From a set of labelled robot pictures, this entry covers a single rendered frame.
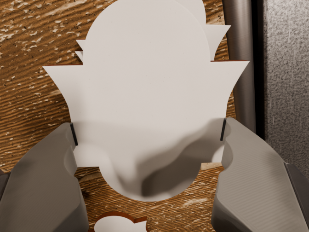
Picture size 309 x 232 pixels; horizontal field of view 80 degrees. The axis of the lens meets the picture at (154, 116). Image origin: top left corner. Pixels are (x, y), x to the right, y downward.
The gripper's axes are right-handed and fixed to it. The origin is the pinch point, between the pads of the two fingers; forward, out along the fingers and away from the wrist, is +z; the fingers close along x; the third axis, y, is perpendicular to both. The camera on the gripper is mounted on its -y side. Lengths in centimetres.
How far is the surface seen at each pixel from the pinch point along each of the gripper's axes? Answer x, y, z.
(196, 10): 4.4, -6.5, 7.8
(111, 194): -7.0, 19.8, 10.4
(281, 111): 19.0, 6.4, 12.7
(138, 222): -2.7, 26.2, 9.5
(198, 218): 8.4, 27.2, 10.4
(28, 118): -15.7, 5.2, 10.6
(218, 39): 6.7, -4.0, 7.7
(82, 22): -6.6, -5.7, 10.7
